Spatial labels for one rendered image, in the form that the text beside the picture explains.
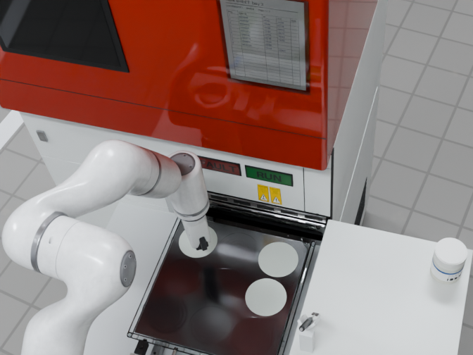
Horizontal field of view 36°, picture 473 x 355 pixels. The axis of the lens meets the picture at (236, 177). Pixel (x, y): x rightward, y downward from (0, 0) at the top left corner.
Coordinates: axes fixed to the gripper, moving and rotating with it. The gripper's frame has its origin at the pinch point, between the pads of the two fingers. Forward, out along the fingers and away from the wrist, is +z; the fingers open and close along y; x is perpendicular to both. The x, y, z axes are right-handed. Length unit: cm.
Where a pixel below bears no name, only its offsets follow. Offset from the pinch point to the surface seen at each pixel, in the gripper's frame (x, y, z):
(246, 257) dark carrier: 9.9, 3.8, 8.1
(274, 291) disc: 12.9, 15.6, 8.1
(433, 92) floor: 129, -95, 98
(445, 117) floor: 127, -79, 98
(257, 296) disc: 8.5, 15.2, 8.1
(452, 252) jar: 51, 30, -8
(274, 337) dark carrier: 8.4, 26.6, 8.1
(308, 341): 13.5, 35.6, -4.6
